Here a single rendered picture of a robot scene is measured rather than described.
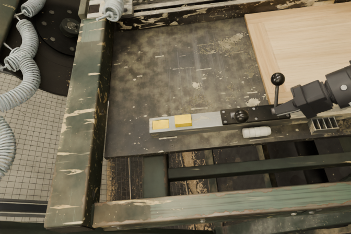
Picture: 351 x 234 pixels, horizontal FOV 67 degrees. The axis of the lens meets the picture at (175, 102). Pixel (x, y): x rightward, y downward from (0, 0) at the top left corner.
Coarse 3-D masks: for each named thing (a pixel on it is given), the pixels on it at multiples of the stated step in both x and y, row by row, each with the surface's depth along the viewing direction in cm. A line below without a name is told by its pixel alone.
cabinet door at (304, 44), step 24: (264, 24) 102; (288, 24) 100; (312, 24) 99; (336, 24) 98; (264, 48) 95; (288, 48) 94; (312, 48) 93; (336, 48) 92; (264, 72) 90; (288, 72) 89; (312, 72) 88; (288, 96) 84
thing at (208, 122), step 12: (336, 108) 78; (348, 108) 78; (156, 120) 82; (192, 120) 81; (204, 120) 80; (216, 120) 80; (276, 120) 78; (288, 120) 78; (300, 120) 79; (156, 132) 80; (168, 132) 80; (180, 132) 81; (192, 132) 81; (204, 132) 82
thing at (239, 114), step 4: (232, 112) 78; (236, 112) 68; (240, 112) 67; (244, 112) 67; (232, 116) 78; (236, 116) 68; (240, 116) 67; (244, 116) 67; (248, 116) 67; (236, 120) 68; (240, 120) 67; (244, 120) 67
